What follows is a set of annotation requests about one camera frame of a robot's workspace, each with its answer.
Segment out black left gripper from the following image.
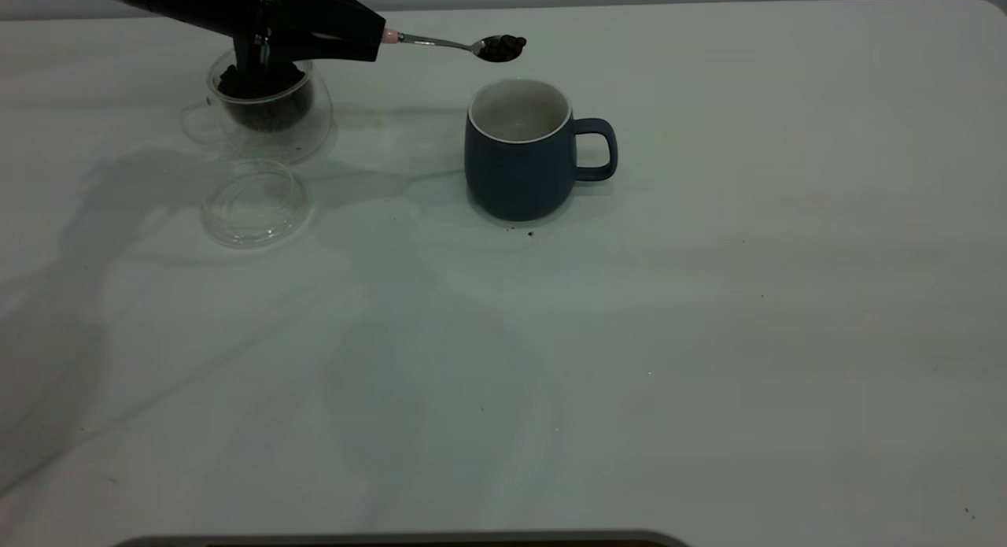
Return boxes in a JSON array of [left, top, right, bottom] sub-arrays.
[[228, 0, 387, 69]]

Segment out metal spoon with pink handle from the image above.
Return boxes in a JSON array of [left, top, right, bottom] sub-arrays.
[[382, 29, 526, 64]]

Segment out small scooped coffee bean heap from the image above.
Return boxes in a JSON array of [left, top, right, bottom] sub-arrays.
[[480, 34, 527, 62]]

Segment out dark blue-grey ceramic mug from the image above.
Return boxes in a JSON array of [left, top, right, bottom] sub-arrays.
[[463, 79, 619, 223]]

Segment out coffee beans in glass cup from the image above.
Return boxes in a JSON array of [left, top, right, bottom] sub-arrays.
[[217, 61, 313, 132]]

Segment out double-walled glass cup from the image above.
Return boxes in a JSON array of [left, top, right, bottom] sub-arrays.
[[181, 50, 335, 162]]

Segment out round clear glass lid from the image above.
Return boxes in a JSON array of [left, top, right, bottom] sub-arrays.
[[201, 158, 313, 247]]

